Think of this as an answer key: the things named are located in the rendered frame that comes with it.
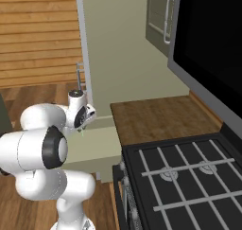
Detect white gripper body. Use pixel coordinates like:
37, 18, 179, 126
78, 116, 95, 132

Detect olive counter cabinet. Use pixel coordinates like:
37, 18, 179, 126
61, 115, 124, 183

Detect dark object at room edge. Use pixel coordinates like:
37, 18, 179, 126
0, 93, 14, 137

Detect black stove with grey grates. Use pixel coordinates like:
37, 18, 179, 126
112, 131, 242, 230

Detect olive wall cupboard door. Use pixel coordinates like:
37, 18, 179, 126
145, 0, 178, 58

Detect grey cupboard door handle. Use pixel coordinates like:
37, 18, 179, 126
163, 0, 176, 45

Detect black microwave with grey frame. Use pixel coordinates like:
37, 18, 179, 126
167, 0, 242, 132

